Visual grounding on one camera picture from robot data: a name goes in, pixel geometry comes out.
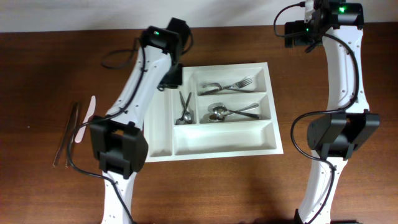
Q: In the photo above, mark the steel tablespoon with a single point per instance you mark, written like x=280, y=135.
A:
x=211, y=107
x=220, y=112

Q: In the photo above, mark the steel teaspoon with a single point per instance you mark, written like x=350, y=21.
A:
x=187, y=116
x=180, y=119

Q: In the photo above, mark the pink plastic knife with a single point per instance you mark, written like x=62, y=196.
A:
x=90, y=112

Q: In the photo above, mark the white plastic cutlery tray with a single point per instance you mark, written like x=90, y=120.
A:
x=176, y=124

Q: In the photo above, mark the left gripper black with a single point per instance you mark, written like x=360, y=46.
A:
x=171, y=79

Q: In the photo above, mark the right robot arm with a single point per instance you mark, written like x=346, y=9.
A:
x=347, y=123

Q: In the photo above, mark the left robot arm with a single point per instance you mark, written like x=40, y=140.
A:
x=117, y=138

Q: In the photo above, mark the steel kitchen tongs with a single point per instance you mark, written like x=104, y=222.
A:
x=70, y=126

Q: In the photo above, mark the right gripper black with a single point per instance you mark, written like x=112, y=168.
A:
x=293, y=34

